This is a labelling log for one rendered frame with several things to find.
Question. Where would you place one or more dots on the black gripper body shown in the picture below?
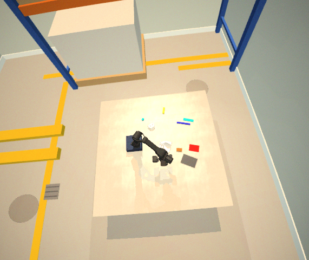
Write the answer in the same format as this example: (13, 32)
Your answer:
(155, 159)

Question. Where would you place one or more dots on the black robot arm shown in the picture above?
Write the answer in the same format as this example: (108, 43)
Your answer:
(160, 152)

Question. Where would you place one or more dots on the red flat rectangular plate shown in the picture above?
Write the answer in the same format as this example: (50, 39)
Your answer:
(194, 148)

